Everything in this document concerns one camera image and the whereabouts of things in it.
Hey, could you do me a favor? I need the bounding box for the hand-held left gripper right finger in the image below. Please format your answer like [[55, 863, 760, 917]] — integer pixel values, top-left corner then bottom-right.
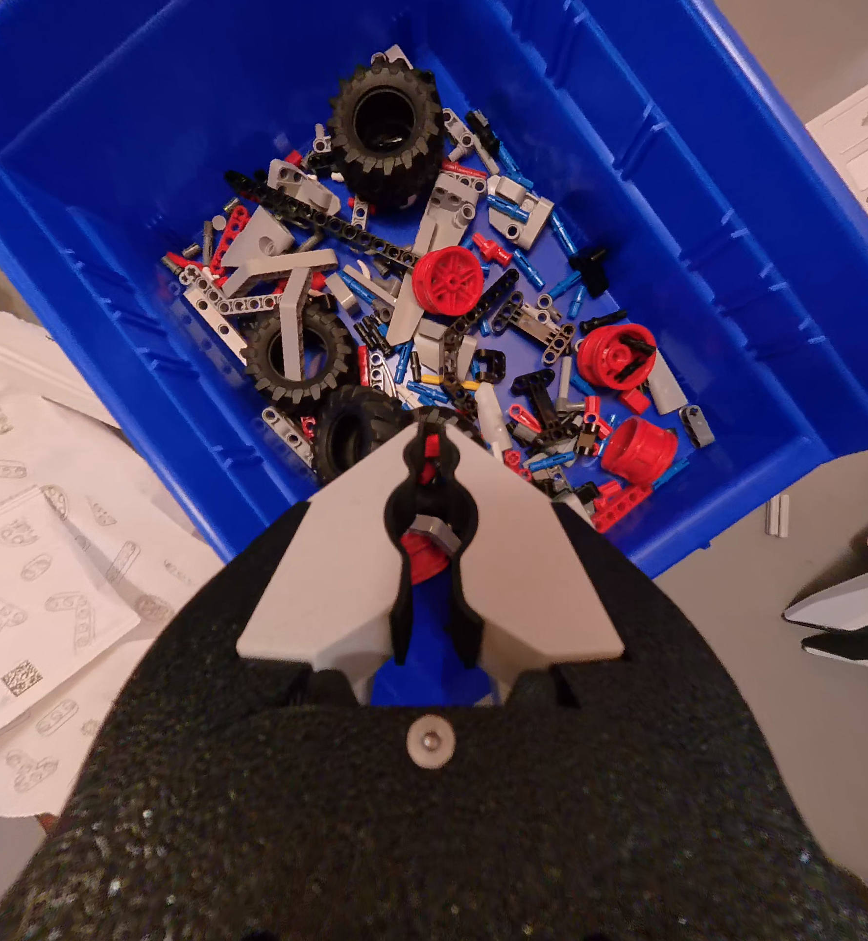
[[434, 423, 626, 703]]

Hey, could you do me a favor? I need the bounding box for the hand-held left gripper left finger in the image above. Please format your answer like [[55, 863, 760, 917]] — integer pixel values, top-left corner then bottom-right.
[[236, 425, 428, 705]]

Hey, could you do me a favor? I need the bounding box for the small grey building piece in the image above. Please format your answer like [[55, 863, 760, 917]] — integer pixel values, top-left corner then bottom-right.
[[407, 515, 463, 556]]

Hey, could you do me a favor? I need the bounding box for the pile of toy building pieces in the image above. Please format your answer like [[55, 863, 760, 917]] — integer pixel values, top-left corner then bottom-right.
[[161, 44, 716, 534]]

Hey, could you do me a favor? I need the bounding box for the blue plastic bin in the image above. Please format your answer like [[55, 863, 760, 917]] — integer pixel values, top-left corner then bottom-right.
[[0, 0, 868, 707]]

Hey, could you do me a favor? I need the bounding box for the red toy wheel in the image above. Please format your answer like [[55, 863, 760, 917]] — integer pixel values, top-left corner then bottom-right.
[[575, 322, 659, 389], [410, 245, 485, 317], [399, 533, 453, 585], [599, 415, 679, 486]]

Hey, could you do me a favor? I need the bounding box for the large white instruction sheet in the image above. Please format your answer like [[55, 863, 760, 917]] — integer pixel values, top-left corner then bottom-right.
[[0, 371, 225, 818]]

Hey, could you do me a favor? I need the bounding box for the instruction sheet with square code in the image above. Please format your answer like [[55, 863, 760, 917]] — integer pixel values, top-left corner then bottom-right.
[[0, 485, 143, 758]]

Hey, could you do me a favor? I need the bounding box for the white torn paper bag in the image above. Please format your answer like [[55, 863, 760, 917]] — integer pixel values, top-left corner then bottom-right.
[[0, 296, 122, 431]]

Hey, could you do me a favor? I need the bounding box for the white instruction booklet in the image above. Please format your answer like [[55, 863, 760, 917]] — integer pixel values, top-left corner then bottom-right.
[[805, 62, 868, 266]]

